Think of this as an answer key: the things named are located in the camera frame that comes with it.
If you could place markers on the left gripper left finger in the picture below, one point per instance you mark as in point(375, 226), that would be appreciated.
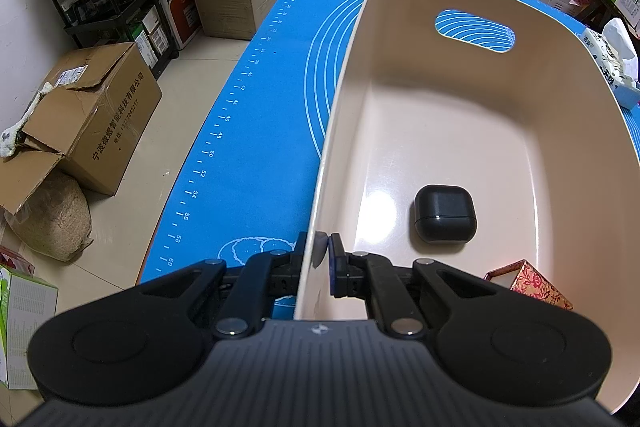
point(249, 292)

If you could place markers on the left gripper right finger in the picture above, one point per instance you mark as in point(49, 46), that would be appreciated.
point(380, 285)

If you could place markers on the black earbuds case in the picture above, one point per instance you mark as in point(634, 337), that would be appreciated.
point(444, 214)

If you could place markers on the small red patterned box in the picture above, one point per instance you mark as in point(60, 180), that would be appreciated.
point(523, 278)

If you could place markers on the beige plastic storage basket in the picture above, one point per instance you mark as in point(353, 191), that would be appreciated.
point(503, 100)

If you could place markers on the blue silicone baking mat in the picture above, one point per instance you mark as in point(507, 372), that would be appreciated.
point(248, 182)

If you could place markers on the burlap sack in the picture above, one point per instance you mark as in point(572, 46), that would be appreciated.
point(55, 220)

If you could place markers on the open cardboard box on floor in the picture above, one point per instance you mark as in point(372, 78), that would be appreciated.
point(88, 125)

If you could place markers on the green white carton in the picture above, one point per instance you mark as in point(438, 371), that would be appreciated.
point(26, 303)

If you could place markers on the white tissue pack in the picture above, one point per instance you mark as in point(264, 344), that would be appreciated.
point(617, 59)

